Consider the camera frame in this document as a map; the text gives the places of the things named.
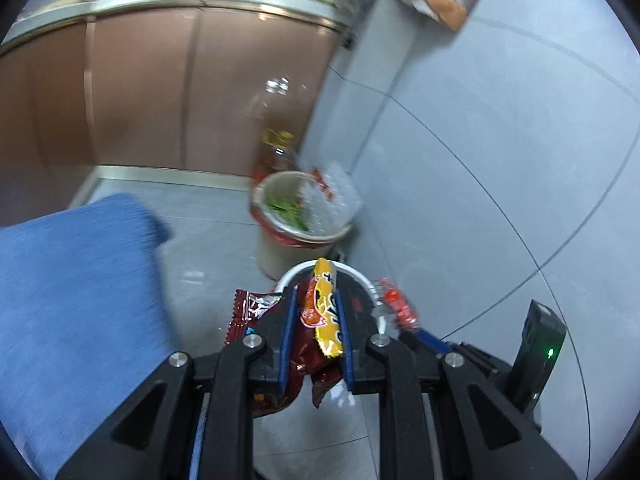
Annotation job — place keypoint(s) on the blue towel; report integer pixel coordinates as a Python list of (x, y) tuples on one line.
[(75, 310)]

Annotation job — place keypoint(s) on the red yellow snack packet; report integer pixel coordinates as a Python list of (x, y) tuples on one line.
[(325, 310)]

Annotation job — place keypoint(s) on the clear red snack wrapper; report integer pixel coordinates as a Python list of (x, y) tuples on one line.
[(400, 307)]

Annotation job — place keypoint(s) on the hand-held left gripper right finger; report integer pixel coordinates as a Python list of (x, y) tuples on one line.
[(345, 340)]

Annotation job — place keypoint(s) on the white rimmed black bin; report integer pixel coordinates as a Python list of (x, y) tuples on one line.
[(357, 295)]

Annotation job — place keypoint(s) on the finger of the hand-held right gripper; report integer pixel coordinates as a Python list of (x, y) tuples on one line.
[(432, 342)]

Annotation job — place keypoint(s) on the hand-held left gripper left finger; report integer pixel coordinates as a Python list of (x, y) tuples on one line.
[(287, 340)]

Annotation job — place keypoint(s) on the beige bin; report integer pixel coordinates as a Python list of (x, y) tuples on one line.
[(280, 255)]

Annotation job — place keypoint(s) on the cooking oil bottle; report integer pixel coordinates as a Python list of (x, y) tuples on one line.
[(275, 155)]

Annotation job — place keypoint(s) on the clear plastic bag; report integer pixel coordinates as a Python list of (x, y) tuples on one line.
[(330, 205)]

